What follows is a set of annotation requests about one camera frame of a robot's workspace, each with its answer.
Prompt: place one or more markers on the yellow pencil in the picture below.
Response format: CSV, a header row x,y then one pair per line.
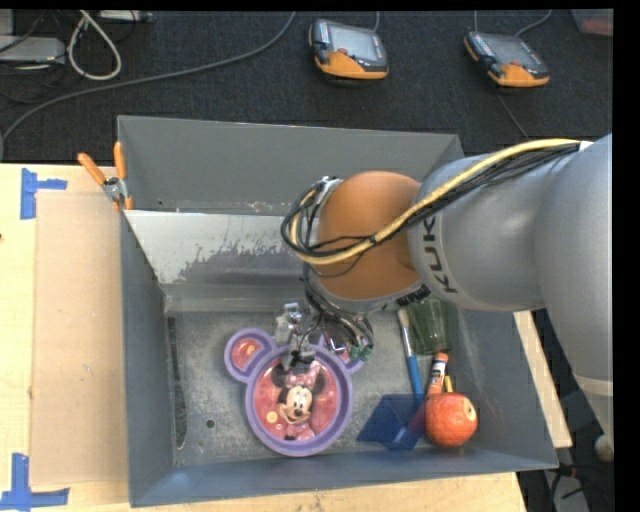
x,y
448,383

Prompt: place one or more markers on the pale flat board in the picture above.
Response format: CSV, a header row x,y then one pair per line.
x,y
75,325

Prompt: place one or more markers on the green clear glass cup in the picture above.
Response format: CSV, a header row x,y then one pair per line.
x,y
431,327

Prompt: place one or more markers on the white glue stick orange cap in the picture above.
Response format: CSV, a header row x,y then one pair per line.
x,y
437,375

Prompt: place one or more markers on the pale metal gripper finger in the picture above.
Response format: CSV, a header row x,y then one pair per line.
x,y
301,356
289,320

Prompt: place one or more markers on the purple mouse-ear cartoon plate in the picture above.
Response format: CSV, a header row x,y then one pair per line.
x,y
300,400

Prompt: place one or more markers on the orange toy apple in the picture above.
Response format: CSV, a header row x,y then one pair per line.
x,y
450,419

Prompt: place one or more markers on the grey metal bin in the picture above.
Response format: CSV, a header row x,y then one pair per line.
x,y
210,165

